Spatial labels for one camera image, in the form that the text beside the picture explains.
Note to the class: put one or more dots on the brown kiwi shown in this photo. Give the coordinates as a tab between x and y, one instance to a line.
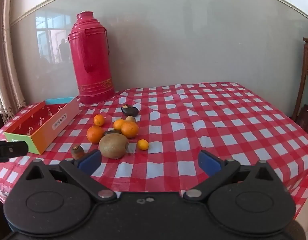
113	146

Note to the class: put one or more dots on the mandarin orange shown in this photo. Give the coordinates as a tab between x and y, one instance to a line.
95	134
118	123
130	130
99	120

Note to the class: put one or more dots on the small tan round fruit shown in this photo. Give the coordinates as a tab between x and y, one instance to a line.
130	119

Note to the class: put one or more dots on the brown water chestnut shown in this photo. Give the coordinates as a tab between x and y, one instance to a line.
77	151

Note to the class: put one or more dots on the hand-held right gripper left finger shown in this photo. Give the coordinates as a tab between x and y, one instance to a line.
91	160

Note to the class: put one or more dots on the beige curtain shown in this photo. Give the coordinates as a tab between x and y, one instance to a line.
5	55

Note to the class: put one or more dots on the colourful cardboard box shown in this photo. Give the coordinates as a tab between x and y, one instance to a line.
47	126

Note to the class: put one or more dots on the red checked tablecloth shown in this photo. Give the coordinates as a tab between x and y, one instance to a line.
194	130

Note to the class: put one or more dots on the red thermos flask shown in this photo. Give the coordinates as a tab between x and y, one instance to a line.
92	62

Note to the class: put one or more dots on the dark water chestnut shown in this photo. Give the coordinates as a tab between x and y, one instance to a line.
111	131
130	110

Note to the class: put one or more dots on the yellow kumquat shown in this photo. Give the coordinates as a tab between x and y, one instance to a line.
143	144

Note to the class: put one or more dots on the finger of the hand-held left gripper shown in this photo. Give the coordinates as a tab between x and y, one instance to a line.
11	150

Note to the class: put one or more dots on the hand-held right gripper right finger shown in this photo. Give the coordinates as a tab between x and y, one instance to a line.
208	163

